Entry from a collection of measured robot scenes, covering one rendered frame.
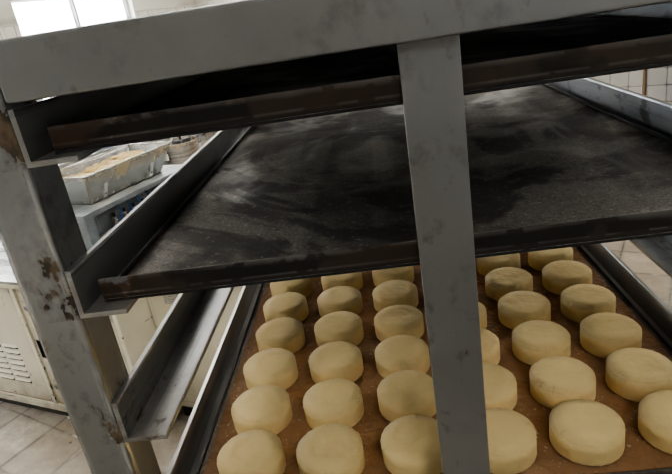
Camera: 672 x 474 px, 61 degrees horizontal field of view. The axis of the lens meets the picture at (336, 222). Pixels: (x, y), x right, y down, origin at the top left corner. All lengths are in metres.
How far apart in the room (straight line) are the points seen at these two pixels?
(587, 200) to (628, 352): 0.18
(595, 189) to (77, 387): 0.35
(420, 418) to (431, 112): 0.25
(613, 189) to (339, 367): 0.27
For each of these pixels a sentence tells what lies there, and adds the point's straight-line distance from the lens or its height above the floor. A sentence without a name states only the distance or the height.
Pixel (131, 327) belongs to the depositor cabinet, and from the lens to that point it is 2.74.
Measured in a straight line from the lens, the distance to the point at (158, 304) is 2.76.
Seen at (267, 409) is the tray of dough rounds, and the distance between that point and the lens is 0.50.
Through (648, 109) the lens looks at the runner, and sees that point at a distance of 0.57.
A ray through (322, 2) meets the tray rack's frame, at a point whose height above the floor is 1.81.
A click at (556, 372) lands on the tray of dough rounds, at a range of 0.50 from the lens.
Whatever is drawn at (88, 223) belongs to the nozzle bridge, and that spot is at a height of 1.14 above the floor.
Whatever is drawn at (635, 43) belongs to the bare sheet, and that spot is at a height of 1.77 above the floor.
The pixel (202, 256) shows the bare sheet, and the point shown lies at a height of 1.67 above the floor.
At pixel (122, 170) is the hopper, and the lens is 2.72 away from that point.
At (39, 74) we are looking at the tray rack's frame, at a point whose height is 1.80.
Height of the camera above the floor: 1.81
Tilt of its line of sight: 21 degrees down
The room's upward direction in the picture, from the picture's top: 9 degrees counter-clockwise
